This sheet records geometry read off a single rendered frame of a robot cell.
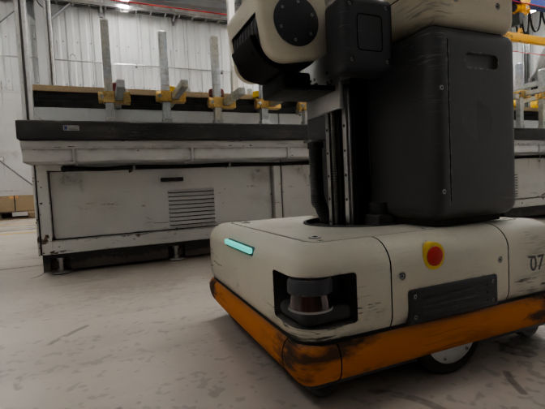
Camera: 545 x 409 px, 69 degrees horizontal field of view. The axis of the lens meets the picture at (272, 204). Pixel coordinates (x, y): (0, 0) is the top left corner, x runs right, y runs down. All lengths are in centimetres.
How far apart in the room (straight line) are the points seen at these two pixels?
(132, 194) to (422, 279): 167
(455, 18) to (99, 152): 152
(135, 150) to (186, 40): 803
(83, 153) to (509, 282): 167
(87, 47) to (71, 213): 757
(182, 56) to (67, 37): 232
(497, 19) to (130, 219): 178
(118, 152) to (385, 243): 146
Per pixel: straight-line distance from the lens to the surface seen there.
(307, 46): 90
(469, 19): 97
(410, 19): 94
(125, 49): 958
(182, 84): 175
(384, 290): 73
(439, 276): 81
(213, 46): 210
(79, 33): 966
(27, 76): 199
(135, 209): 217
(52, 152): 196
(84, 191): 217
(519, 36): 826
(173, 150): 197
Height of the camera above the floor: 39
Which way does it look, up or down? 3 degrees down
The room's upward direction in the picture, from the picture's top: 3 degrees counter-clockwise
